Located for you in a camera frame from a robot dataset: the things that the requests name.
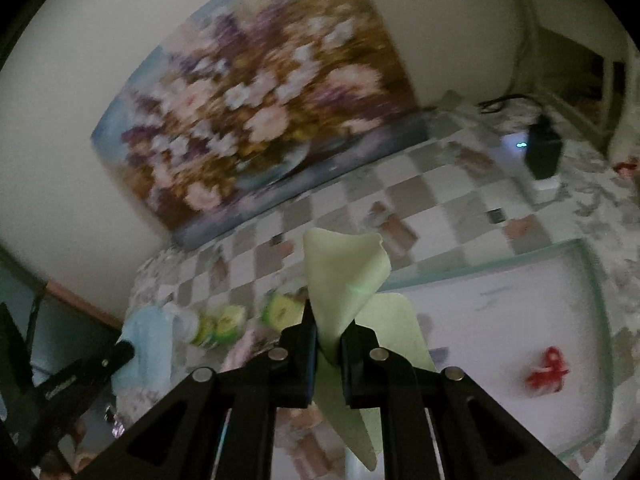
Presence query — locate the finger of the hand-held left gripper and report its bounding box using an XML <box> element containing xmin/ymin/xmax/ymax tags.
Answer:
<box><xmin>20</xmin><ymin>340</ymin><xmax>136</xmax><ymax>461</ymax></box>

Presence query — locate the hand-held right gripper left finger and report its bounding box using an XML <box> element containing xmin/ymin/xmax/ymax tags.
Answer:
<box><xmin>85</xmin><ymin>302</ymin><xmax>321</xmax><ymax>480</ymax></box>

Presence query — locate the light blue towel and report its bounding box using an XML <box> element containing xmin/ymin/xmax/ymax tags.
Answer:
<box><xmin>112</xmin><ymin>307</ymin><xmax>173</xmax><ymax>396</ymax></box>

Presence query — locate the red hair bow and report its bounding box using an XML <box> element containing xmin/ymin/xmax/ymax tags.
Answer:
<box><xmin>525</xmin><ymin>346</ymin><xmax>571</xmax><ymax>392</ymax></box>

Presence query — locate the pink floral cloth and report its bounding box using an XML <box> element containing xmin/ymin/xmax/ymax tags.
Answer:
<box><xmin>220</xmin><ymin>329</ymin><xmax>282</xmax><ymax>372</ymax></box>

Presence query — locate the white bottle with green label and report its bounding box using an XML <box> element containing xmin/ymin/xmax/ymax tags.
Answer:
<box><xmin>167</xmin><ymin>304</ymin><xmax>247</xmax><ymax>350</ymax></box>

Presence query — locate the clear plastic storage box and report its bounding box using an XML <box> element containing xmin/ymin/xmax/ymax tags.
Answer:
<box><xmin>345</xmin><ymin>239</ymin><xmax>615</xmax><ymax>480</ymax></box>

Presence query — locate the checkered tablecloth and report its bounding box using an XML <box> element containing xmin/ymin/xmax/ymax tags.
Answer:
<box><xmin>125</xmin><ymin>92</ymin><xmax>640</xmax><ymax>480</ymax></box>

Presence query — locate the white device with light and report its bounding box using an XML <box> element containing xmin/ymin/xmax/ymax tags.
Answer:
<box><xmin>500</xmin><ymin>132</ymin><xmax>561</xmax><ymax>206</ymax></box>

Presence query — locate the white furniture frame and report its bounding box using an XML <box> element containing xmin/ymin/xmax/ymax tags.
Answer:
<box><xmin>520</xmin><ymin>0</ymin><xmax>640</xmax><ymax>161</ymax></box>

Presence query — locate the light green cloth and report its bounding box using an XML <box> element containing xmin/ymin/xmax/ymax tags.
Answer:
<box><xmin>302</xmin><ymin>227</ymin><xmax>436</xmax><ymax>471</ymax></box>

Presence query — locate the black power adapter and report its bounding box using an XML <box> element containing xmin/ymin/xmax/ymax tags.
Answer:
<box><xmin>522</xmin><ymin>115</ymin><xmax>564</xmax><ymax>181</ymax></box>

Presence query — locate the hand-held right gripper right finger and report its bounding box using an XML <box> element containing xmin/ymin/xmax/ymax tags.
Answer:
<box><xmin>340</xmin><ymin>322</ymin><xmax>581</xmax><ymax>480</ymax></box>

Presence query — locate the black cable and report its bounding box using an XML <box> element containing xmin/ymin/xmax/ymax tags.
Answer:
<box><xmin>477</xmin><ymin>94</ymin><xmax>545</xmax><ymax>117</ymax></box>

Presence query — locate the flower painting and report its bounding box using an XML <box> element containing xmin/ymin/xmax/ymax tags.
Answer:
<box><xmin>90</xmin><ymin>0</ymin><xmax>431</xmax><ymax>250</ymax></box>

